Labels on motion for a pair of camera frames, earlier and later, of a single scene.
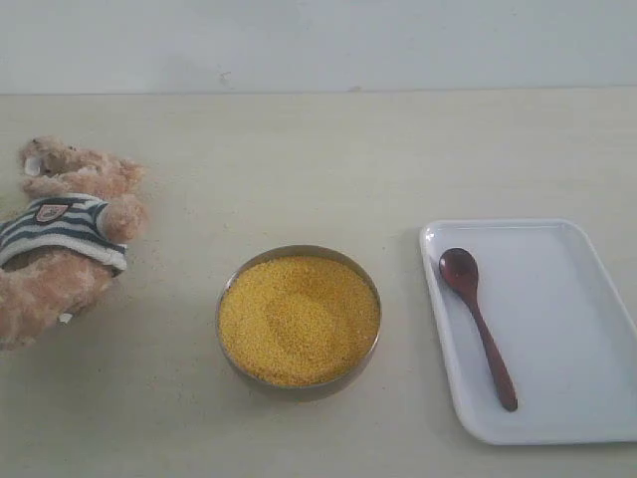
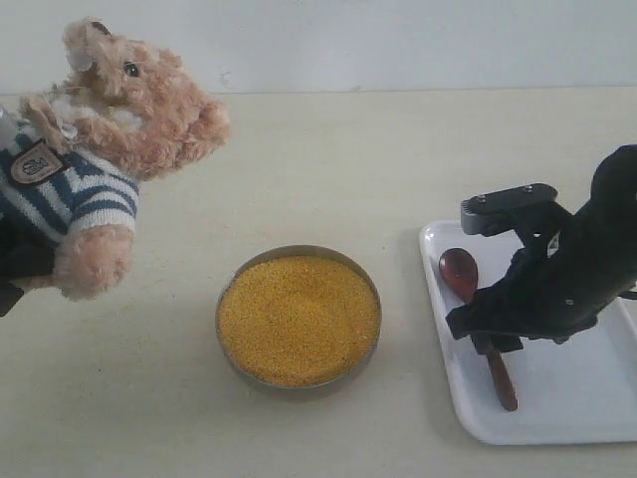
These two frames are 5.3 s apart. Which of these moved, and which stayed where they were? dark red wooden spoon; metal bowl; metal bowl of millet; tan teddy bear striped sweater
Moved: tan teddy bear striped sweater
Stayed: dark red wooden spoon; metal bowl; metal bowl of millet
